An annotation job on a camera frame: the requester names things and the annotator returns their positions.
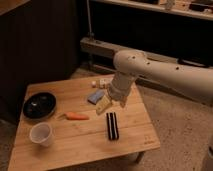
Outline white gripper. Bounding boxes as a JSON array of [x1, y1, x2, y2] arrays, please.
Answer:
[[96, 71, 136, 115]]

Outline black striped eraser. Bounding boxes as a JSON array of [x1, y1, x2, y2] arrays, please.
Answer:
[[106, 112, 119, 140]]

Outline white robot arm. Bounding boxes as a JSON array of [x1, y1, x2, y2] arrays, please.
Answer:
[[107, 50, 213, 107]]

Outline blue sponge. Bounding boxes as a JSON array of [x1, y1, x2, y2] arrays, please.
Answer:
[[87, 90, 104, 104]]

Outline small white bottle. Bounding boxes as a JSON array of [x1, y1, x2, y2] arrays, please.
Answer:
[[91, 78, 112, 90]]

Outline orange carrot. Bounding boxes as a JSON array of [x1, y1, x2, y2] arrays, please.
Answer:
[[59, 112, 89, 120]]

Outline metal beam base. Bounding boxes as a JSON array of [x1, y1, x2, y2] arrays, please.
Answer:
[[80, 37, 213, 69]]

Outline wooden table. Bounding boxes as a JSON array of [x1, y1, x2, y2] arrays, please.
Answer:
[[8, 77, 160, 171]]

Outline metal vertical pole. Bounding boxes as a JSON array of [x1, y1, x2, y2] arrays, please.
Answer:
[[86, 0, 94, 40]]

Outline black bowl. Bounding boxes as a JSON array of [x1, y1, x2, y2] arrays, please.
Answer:
[[23, 92, 56, 119]]

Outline wooden shelf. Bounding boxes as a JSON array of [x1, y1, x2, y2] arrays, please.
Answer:
[[93, 0, 213, 21]]

